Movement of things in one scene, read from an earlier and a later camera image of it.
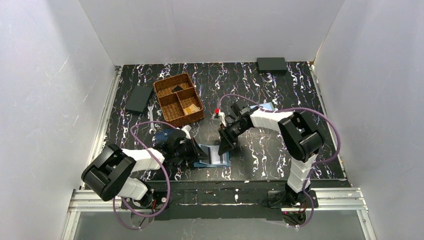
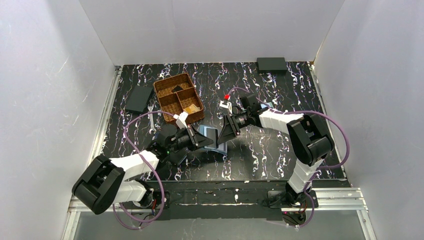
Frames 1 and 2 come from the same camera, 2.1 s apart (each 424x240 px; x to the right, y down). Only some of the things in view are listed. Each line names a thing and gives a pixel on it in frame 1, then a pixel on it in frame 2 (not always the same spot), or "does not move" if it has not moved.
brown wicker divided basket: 179,101 does not move
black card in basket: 177,88 does not move
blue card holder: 214,159 → 213,134
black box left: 139,98 does not move
